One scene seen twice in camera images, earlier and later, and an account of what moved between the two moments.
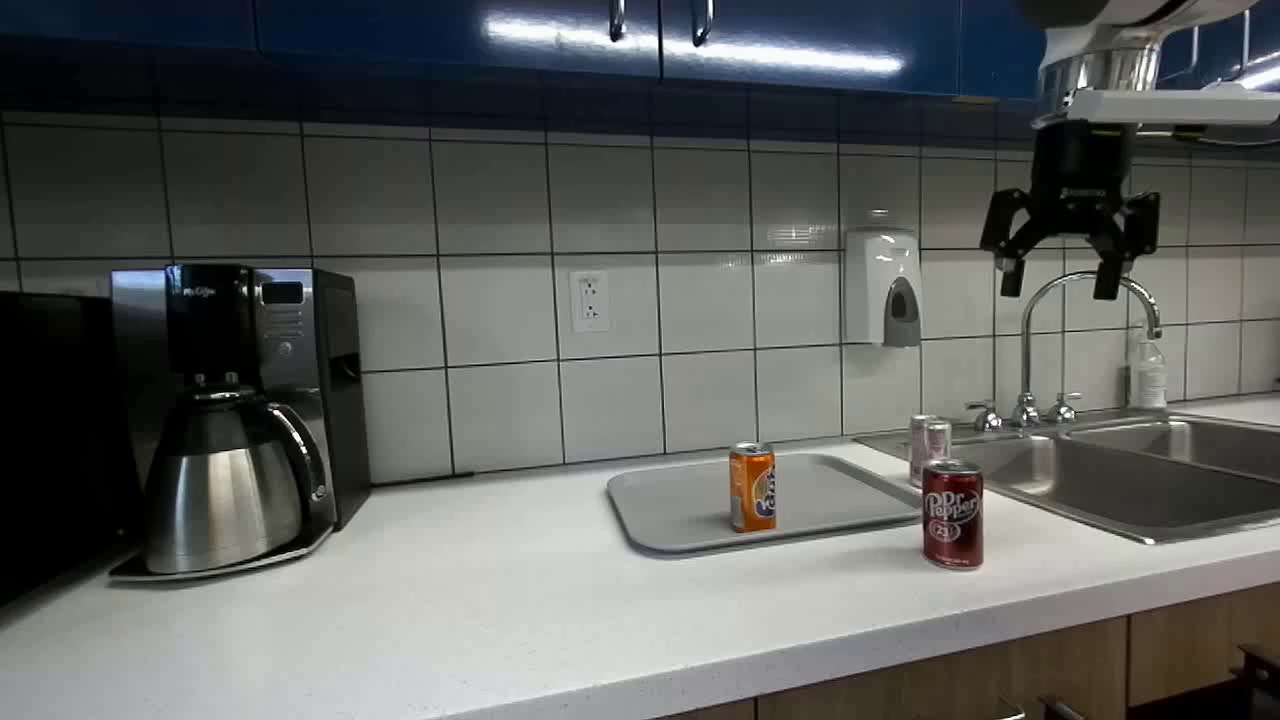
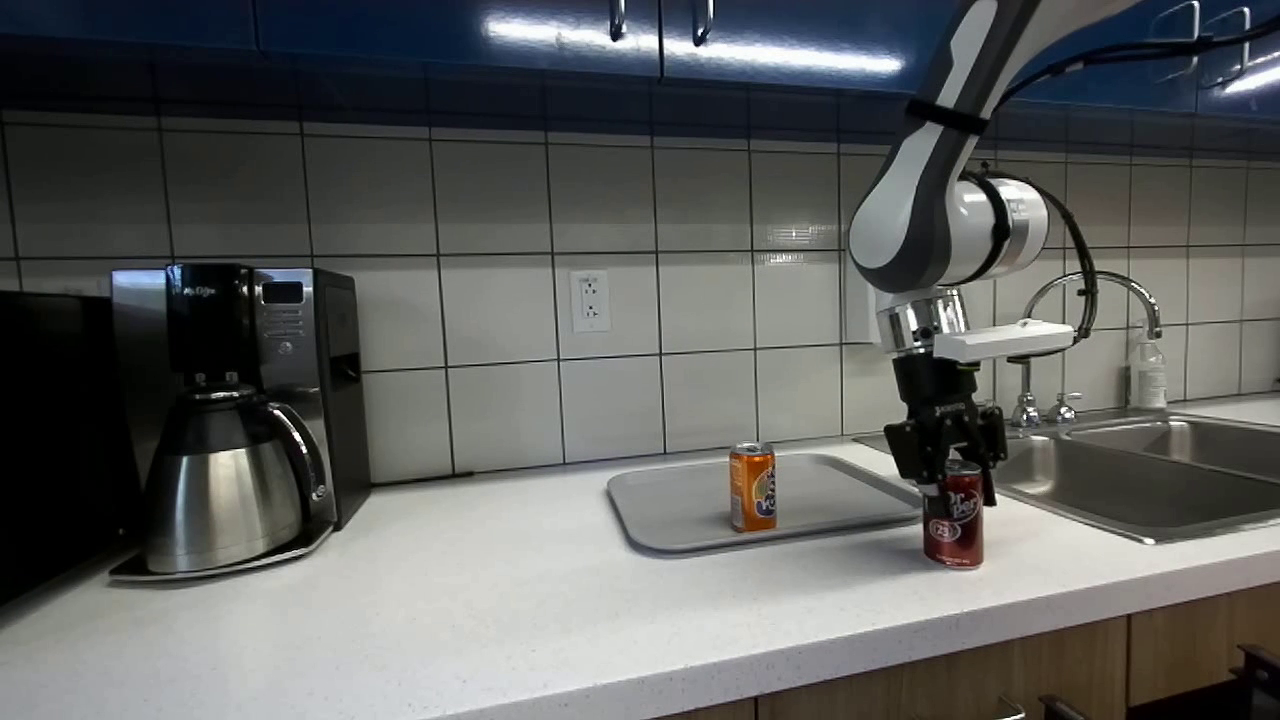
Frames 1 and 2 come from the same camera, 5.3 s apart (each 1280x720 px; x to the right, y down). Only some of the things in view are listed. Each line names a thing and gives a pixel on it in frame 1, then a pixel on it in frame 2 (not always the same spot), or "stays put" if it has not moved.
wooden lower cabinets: [1068, 675] stays put
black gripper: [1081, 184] -> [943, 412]
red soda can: [952, 512] stays put
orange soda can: [754, 484] stays put
